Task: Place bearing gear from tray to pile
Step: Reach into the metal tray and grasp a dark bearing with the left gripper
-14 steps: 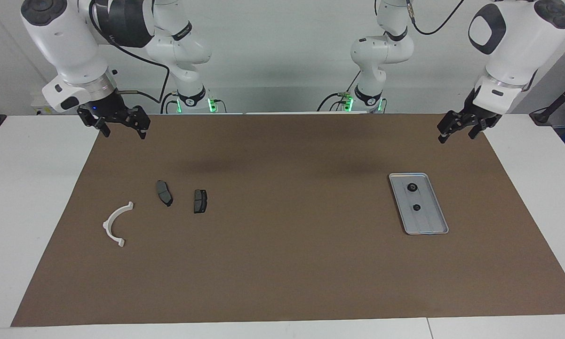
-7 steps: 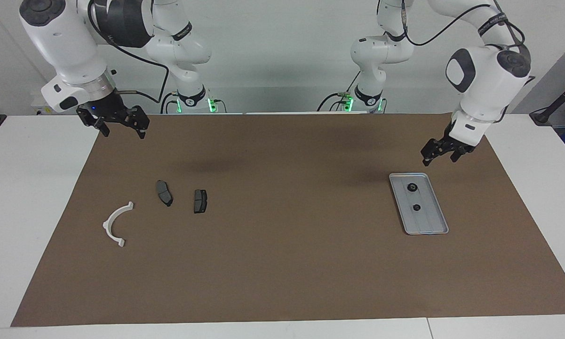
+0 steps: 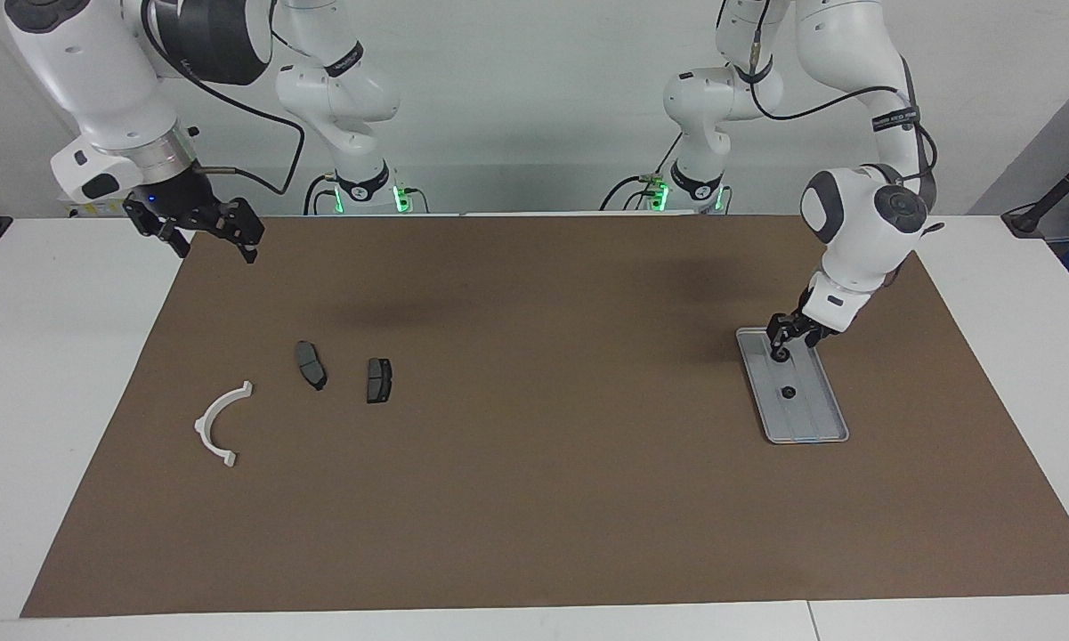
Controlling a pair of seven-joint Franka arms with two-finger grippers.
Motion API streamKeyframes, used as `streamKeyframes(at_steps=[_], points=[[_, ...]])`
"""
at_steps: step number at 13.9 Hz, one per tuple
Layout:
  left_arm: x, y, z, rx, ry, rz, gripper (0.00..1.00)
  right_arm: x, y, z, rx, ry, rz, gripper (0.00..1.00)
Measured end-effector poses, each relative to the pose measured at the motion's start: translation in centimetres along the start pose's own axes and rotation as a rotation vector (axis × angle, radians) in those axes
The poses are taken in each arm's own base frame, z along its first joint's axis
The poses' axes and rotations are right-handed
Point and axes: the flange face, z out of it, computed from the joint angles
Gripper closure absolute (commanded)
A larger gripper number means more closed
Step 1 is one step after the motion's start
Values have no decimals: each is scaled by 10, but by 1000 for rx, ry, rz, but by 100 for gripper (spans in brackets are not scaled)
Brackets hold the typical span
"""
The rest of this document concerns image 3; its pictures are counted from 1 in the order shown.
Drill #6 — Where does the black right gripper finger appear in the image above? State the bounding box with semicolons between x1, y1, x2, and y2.
125;200;192;260
214;198;265;265

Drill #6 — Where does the silver metal tray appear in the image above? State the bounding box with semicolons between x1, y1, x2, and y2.
735;327;850;445

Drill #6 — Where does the curved grey brake pad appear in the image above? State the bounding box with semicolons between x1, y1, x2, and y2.
295;341;328;392

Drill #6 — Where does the brown table mat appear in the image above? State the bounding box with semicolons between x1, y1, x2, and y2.
20;214;1069;619

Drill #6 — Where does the black right base cable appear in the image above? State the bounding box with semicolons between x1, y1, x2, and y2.
304;174;339;215

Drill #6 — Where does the black base cable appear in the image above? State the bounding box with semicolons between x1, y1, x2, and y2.
304;174;339;215
599;134;686;212

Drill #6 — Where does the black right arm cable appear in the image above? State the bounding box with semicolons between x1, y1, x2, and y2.
141;0;306;197

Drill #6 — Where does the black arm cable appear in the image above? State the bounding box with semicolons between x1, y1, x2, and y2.
141;0;306;197
748;0;940;215

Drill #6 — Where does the white semicircular bracket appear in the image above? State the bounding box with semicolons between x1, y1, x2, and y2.
194;381;255;468

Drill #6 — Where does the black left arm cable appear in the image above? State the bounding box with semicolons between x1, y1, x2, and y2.
748;0;940;215

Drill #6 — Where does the black left base cable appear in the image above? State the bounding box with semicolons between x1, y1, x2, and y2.
599;134;686;212

